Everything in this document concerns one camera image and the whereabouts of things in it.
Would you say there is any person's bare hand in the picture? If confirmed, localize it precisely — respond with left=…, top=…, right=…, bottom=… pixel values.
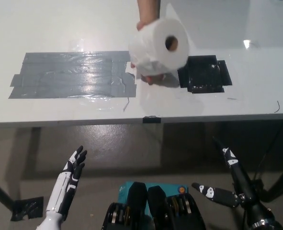
left=129, top=18, right=166, bottom=86

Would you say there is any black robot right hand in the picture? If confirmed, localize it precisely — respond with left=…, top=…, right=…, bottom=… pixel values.
left=191, top=136, right=273, bottom=225

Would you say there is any black tape square area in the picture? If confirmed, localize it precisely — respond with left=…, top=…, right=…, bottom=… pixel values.
left=177, top=55, right=233, bottom=94

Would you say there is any grey duct tape patch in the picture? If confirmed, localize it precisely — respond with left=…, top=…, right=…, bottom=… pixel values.
left=8, top=50, right=137, bottom=99

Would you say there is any black slanted metal pole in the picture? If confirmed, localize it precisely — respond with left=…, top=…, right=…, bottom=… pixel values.
left=0, top=176, right=15, bottom=211

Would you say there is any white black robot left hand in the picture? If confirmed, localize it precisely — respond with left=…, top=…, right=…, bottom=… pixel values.
left=46, top=145, right=88, bottom=221

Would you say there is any small black tape strip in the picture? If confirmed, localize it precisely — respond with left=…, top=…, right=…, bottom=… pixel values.
left=142, top=115, right=161, bottom=125

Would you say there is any thin black cable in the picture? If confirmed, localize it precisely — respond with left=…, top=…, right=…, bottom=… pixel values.
left=241, top=119, right=283, bottom=230

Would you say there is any black teal robot torso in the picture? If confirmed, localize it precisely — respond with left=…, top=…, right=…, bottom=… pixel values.
left=102, top=181, right=206, bottom=230

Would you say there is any white toilet paper roll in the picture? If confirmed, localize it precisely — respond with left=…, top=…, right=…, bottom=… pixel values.
left=128, top=2, right=190, bottom=77

